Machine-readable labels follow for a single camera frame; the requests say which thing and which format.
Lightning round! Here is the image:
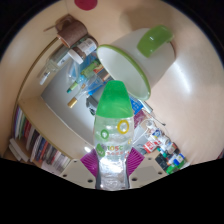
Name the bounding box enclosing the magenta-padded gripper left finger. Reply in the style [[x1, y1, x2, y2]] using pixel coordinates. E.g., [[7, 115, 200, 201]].
[[59, 148, 101, 190]]

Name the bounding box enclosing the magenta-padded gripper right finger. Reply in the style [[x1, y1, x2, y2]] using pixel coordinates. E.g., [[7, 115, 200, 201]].
[[124, 147, 168, 190]]

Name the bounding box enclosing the clear bottle with green cap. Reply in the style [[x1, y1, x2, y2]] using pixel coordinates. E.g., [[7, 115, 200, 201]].
[[93, 79, 135, 191]]

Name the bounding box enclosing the red and white small container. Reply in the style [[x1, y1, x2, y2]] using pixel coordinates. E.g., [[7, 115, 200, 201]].
[[143, 139, 160, 155]]

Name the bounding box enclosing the wooden shelf unit with books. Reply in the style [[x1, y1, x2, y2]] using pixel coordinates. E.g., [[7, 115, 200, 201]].
[[8, 104, 73, 172]]

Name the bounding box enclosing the blue and white carton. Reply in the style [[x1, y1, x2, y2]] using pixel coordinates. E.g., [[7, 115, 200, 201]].
[[128, 96, 145, 116]]

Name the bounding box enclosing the grey shaker bottle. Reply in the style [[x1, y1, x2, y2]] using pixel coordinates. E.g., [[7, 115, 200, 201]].
[[85, 94, 102, 116]]

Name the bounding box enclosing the clear bottle with yellow cap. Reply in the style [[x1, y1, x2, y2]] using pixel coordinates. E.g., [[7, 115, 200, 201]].
[[67, 77, 98, 109]]

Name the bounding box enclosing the green glass bottle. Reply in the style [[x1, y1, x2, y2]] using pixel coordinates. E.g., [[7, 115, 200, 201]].
[[66, 59, 102, 95]]

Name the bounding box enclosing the clear glass bottle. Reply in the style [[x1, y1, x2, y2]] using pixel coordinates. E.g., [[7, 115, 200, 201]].
[[37, 43, 73, 86]]

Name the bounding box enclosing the brown jar with white lid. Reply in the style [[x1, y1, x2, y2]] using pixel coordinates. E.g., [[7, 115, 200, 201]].
[[68, 35, 100, 65]]

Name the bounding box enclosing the flat round red coaster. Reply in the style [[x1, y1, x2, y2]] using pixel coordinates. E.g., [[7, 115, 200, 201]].
[[73, 0, 99, 11]]

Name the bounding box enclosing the white mug with green handle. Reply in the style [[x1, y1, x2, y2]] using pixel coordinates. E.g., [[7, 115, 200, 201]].
[[96, 24, 176, 101]]

